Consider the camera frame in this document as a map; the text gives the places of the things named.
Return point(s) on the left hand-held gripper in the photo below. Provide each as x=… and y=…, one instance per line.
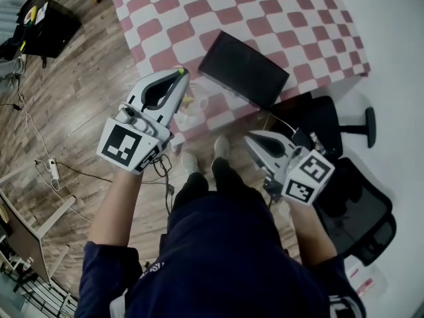
x=121, y=141

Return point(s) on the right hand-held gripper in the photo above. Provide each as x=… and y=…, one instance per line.
x=308, y=177

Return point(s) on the clear plastic glass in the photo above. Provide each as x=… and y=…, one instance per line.
x=199, y=106

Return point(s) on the person's left forearm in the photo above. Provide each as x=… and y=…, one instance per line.
x=116, y=210

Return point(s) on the person's right forearm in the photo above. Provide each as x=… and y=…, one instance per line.
x=311, y=234

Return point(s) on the black power bank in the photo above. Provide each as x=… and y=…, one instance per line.
x=303, y=137

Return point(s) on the small clear bottle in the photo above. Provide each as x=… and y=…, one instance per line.
x=317, y=141

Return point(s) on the person's right white shoe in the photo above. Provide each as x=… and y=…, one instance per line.
x=222, y=146

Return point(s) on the person's white shoe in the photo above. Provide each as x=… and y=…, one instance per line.
x=222, y=146
x=189, y=164

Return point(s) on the person's black trousers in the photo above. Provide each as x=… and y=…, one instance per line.
x=228, y=181

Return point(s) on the person's left white shoe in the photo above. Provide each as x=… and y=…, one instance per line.
x=189, y=164

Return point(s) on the black rectangular box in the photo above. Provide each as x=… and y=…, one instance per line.
x=245, y=71

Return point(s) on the black office chair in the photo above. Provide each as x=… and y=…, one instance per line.
x=357, y=210

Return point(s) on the black cabinet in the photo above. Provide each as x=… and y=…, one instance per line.
x=54, y=31

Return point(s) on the person's navy shirt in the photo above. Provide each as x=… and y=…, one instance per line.
x=225, y=267

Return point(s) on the white power strip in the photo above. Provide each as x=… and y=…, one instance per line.
x=54, y=169

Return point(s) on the red white checkered tablecloth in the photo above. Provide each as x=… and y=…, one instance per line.
x=281, y=22

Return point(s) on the yellow banana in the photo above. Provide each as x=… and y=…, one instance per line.
x=31, y=13

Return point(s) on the clear red-labelled package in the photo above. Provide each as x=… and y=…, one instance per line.
x=366, y=285

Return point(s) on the light wooden desk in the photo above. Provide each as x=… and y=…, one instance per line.
x=23, y=240

